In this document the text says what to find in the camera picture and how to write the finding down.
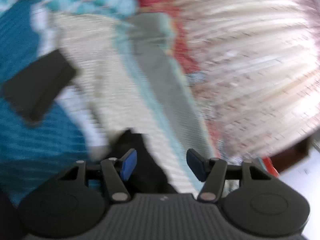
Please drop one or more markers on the black pants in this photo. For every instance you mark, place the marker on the black pants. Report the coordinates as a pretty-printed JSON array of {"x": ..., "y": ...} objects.
[{"x": 143, "y": 162}]

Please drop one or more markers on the red patterned cloth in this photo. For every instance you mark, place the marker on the red patterned cloth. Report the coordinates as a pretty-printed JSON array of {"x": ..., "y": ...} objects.
[{"x": 180, "y": 42}]

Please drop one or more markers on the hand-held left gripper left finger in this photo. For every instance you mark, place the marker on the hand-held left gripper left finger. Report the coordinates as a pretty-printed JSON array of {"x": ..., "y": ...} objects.
[{"x": 128, "y": 165}]

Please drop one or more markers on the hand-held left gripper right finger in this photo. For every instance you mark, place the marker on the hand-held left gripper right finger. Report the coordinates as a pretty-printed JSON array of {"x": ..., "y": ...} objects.
[{"x": 195, "y": 165}]

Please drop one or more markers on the blue and beige patterned bedsheet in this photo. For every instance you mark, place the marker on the blue and beige patterned bedsheet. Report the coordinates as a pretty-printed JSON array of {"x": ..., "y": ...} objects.
[{"x": 105, "y": 80}]

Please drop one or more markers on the small red object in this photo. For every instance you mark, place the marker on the small red object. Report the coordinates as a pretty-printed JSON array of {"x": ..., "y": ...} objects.
[{"x": 270, "y": 166}]

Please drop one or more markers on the black flat rectangular object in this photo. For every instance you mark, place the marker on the black flat rectangular object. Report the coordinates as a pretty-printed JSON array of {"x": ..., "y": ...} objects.
[{"x": 37, "y": 90}]

